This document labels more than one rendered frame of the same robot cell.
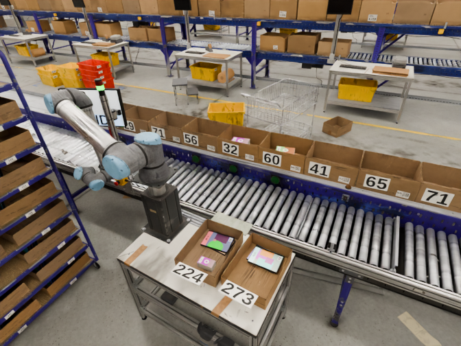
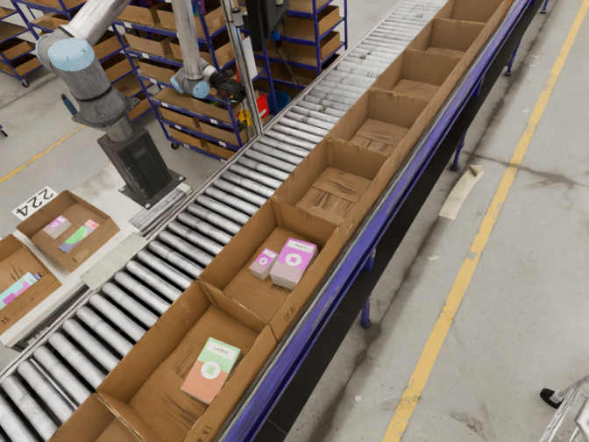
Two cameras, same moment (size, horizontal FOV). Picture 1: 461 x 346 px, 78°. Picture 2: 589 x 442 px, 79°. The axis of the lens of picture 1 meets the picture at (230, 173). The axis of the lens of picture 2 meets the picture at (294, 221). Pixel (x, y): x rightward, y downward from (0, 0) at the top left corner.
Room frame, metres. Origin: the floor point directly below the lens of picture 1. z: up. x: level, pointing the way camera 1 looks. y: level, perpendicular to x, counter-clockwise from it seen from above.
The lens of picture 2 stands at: (2.54, -0.77, 1.98)
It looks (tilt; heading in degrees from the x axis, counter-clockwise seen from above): 50 degrees down; 105
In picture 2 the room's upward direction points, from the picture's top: 11 degrees counter-clockwise
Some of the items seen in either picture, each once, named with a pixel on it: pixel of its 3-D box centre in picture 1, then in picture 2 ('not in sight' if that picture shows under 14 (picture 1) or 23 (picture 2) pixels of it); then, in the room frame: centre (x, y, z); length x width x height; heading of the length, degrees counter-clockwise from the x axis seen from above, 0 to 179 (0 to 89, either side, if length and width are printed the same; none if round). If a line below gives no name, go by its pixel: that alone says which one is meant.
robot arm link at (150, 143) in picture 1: (148, 148); (78, 67); (1.47, 0.48, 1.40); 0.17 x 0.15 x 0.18; 143
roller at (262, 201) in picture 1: (261, 204); (143, 314); (1.70, -0.23, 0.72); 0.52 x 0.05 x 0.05; 152
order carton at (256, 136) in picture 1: (243, 143); (274, 264); (2.27, -0.13, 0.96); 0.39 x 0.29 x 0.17; 62
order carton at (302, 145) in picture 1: (285, 152); (195, 365); (2.09, -0.48, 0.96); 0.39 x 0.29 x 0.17; 62
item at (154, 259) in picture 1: (205, 257); (79, 231); (1.20, 0.18, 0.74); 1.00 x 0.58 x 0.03; 59
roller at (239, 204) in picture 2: (191, 183); (244, 206); (2.01, 0.34, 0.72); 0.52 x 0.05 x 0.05; 152
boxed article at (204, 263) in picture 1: (206, 263); (58, 227); (1.12, 0.17, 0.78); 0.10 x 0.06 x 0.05; 65
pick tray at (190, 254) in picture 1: (210, 250); (68, 228); (1.20, 0.14, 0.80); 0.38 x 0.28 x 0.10; 152
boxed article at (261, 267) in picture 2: not in sight; (265, 264); (2.22, -0.09, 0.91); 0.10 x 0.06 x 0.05; 61
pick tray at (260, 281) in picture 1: (258, 267); (5, 280); (1.06, -0.14, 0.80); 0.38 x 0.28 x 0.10; 148
